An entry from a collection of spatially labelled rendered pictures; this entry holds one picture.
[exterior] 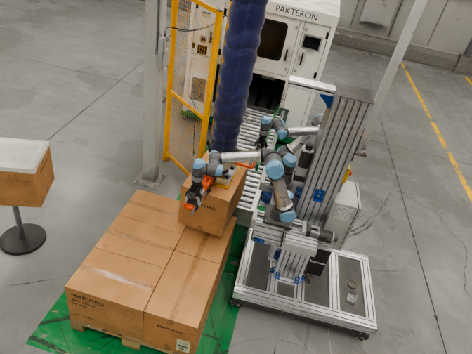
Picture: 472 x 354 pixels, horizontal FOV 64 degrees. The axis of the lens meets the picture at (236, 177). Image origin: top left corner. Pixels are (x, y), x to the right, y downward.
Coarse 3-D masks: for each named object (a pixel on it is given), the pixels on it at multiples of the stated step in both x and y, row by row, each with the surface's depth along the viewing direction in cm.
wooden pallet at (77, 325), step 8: (224, 264) 358; (216, 288) 349; (208, 312) 316; (72, 320) 291; (72, 328) 298; (80, 328) 295; (96, 328) 289; (120, 336) 288; (200, 336) 309; (128, 344) 292; (136, 344) 289; (144, 344) 287; (168, 352) 285
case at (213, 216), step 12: (204, 156) 331; (240, 168) 327; (240, 180) 313; (216, 192) 294; (228, 192) 297; (240, 192) 342; (180, 204) 305; (204, 204) 297; (216, 204) 294; (228, 204) 290; (180, 216) 312; (192, 216) 308; (204, 216) 304; (216, 216) 300; (228, 216) 312; (204, 228) 312; (216, 228) 308
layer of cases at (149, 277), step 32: (128, 224) 324; (160, 224) 330; (96, 256) 292; (128, 256) 297; (160, 256) 302; (192, 256) 307; (224, 256) 330; (96, 288) 270; (128, 288) 274; (160, 288) 279; (192, 288) 283; (96, 320) 283; (128, 320) 273; (160, 320) 263; (192, 320) 262; (192, 352) 277
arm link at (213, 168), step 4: (212, 160) 247; (216, 160) 247; (208, 164) 242; (212, 164) 242; (216, 164) 243; (220, 164) 245; (208, 168) 241; (212, 168) 241; (216, 168) 241; (220, 168) 242; (208, 172) 241; (212, 172) 241; (216, 172) 242; (220, 172) 242
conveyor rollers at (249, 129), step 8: (248, 112) 531; (256, 112) 538; (264, 112) 537; (248, 120) 510; (256, 120) 515; (240, 128) 496; (248, 128) 494; (256, 128) 501; (240, 136) 473; (248, 136) 480; (256, 136) 479; (272, 136) 485; (240, 144) 458; (248, 144) 465; (248, 176) 407; (256, 176) 412; (248, 184) 398; (256, 184) 399; (248, 192) 385; (240, 200) 377; (248, 200) 376; (248, 208) 369
